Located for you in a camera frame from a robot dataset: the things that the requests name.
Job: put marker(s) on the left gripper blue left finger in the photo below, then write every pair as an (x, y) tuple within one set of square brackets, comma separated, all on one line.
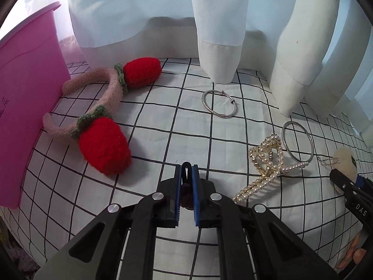
[(176, 189)]

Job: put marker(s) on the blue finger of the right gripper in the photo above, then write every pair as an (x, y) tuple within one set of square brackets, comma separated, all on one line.
[(342, 182), (363, 183)]

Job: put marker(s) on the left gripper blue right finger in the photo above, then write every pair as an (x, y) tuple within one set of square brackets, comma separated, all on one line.
[(196, 194)]

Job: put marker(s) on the beige fluffy pom keychain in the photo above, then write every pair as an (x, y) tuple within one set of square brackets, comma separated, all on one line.
[(342, 160)]

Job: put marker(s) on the pearl hair claw clip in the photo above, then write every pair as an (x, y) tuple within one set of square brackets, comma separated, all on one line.
[(268, 159)]

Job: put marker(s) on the pink strawberry plush headband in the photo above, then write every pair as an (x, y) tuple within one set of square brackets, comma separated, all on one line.
[(100, 140)]

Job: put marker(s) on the large silver bangle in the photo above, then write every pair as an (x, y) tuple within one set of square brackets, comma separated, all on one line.
[(297, 158)]

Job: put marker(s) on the small silver bangle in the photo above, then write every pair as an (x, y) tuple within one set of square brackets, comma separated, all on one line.
[(219, 103)]

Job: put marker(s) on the white grid tablecloth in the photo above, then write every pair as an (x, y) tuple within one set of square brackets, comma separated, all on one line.
[(80, 224)]

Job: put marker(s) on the white curtain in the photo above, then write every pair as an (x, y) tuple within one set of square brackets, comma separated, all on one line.
[(317, 50)]

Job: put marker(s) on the pink plastic tub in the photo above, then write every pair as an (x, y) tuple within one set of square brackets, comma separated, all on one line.
[(32, 73)]

